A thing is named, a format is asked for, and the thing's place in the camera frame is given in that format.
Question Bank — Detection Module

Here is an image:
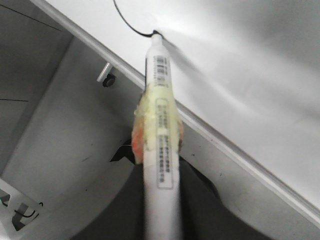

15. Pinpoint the white whiteboard marker with tape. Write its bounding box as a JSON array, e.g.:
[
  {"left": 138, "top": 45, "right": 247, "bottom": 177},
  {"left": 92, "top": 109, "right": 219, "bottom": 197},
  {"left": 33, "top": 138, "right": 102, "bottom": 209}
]
[{"left": 136, "top": 33, "right": 183, "bottom": 240}]

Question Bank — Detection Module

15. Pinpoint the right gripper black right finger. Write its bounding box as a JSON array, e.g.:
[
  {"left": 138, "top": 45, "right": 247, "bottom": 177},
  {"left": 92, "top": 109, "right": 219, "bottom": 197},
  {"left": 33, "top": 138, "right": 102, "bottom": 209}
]
[{"left": 179, "top": 157, "right": 271, "bottom": 240}]

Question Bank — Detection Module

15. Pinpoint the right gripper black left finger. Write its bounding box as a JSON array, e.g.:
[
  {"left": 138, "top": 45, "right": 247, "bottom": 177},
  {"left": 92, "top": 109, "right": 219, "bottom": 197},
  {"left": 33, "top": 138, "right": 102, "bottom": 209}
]
[{"left": 72, "top": 156, "right": 144, "bottom": 240}]

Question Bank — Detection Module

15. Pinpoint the black caster wheel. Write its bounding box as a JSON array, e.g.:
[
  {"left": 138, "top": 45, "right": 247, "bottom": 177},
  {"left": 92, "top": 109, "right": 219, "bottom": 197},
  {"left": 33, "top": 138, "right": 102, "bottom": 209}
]
[{"left": 102, "top": 73, "right": 116, "bottom": 88}]

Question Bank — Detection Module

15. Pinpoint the white whiteboard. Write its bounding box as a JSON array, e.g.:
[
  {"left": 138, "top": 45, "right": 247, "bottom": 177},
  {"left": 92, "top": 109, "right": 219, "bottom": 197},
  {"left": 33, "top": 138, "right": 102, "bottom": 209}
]
[{"left": 35, "top": 0, "right": 320, "bottom": 226}]

